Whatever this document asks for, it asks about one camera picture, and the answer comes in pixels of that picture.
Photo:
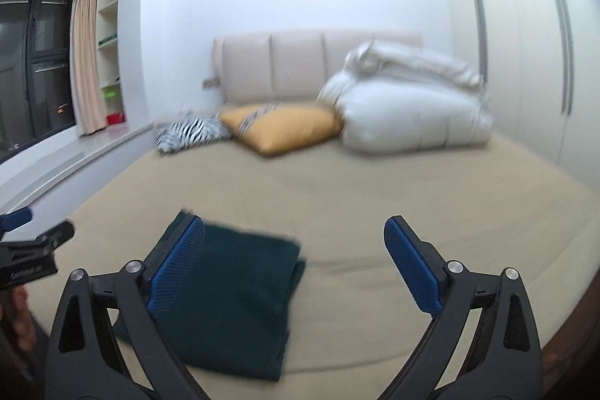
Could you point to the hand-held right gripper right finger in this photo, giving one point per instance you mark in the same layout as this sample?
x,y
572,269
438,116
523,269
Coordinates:
x,y
412,269

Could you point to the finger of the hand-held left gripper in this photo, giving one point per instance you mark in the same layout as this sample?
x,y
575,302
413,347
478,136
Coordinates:
x,y
58,235
18,218

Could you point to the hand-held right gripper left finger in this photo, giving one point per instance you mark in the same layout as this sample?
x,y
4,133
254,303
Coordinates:
x,y
178,262

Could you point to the dark green knit sweater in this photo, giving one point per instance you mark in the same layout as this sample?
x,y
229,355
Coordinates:
x,y
234,301

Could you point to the person's left hand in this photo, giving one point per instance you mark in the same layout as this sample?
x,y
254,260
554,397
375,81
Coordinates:
x,y
22,320

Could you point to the white window bench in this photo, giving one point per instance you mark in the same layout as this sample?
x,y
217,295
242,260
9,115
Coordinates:
x,y
70,165

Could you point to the beige bed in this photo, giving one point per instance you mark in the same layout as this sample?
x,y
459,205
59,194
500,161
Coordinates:
x,y
375,189

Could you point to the red storage box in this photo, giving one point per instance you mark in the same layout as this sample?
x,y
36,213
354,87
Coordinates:
x,y
115,119

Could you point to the zebra striped pillow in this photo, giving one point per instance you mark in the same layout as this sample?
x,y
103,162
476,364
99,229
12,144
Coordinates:
x,y
190,133

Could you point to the dark framed window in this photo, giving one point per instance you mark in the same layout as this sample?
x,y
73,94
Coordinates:
x,y
33,67

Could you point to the green storage box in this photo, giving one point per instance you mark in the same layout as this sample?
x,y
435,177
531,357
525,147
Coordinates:
x,y
110,92

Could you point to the white folded duvet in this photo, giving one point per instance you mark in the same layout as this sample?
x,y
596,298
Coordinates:
x,y
412,109

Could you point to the peach curtain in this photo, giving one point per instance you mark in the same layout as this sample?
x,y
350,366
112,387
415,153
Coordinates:
x,y
86,62

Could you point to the yellow pillow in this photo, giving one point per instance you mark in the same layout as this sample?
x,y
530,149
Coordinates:
x,y
286,126

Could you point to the beige padded headboard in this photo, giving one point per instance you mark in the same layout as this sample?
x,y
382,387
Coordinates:
x,y
290,67

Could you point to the white wardrobe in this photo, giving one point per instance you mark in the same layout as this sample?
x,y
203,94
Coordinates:
x,y
525,44

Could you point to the white wall shelf unit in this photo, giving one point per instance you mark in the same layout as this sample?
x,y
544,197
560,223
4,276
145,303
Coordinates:
x,y
110,53

